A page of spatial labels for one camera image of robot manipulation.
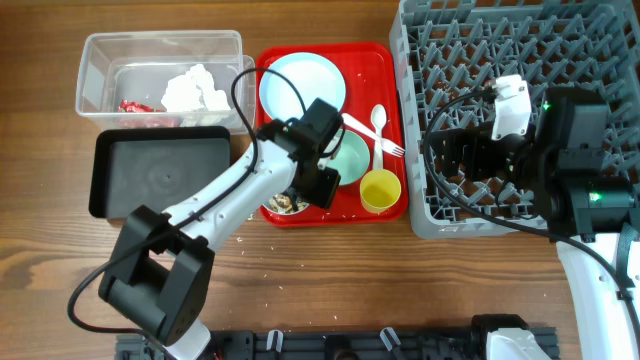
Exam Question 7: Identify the black food waste tray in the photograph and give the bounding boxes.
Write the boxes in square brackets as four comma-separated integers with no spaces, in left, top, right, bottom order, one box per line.
[88,126,231,220]

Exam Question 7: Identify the red serving tray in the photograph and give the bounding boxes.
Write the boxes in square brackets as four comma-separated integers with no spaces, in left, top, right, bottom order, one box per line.
[257,42,408,228]

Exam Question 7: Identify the white paper napkin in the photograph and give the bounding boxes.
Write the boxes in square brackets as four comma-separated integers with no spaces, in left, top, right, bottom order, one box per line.
[160,64,234,127]

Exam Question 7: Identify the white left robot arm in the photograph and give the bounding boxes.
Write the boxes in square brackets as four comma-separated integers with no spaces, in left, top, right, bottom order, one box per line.
[67,98,344,359]

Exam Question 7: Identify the white plastic spoon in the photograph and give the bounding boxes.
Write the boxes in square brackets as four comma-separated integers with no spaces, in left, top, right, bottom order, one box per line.
[370,104,387,170]

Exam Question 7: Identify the light blue small bowl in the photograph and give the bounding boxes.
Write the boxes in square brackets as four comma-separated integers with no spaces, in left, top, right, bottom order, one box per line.
[262,192,311,217]

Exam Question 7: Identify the green bowl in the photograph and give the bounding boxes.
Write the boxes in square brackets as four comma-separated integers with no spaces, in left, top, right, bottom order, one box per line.
[319,130,371,186]

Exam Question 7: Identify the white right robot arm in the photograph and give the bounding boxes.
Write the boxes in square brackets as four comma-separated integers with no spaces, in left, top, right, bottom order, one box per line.
[423,87,639,359]

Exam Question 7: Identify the white plastic fork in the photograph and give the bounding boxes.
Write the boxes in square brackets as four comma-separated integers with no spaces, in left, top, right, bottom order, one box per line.
[341,113,405,157]

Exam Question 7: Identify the grey dishwasher rack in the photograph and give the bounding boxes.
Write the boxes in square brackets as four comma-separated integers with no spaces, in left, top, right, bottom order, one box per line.
[389,1,639,239]

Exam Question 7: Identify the red snack wrapper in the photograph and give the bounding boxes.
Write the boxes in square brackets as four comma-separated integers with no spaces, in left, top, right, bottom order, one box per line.
[118,100,180,128]

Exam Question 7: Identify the light blue plate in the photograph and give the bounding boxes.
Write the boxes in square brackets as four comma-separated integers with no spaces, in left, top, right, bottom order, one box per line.
[258,52,347,125]

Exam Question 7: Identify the clear plastic waste bin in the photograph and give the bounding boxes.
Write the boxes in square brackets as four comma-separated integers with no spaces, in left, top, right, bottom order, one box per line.
[75,30,256,135]

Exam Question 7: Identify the yellow plastic cup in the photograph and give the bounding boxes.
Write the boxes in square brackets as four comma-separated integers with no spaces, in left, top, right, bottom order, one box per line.
[359,169,402,214]

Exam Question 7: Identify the food scraps with rice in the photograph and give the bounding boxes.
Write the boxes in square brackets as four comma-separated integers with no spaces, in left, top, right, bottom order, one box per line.
[268,193,309,215]

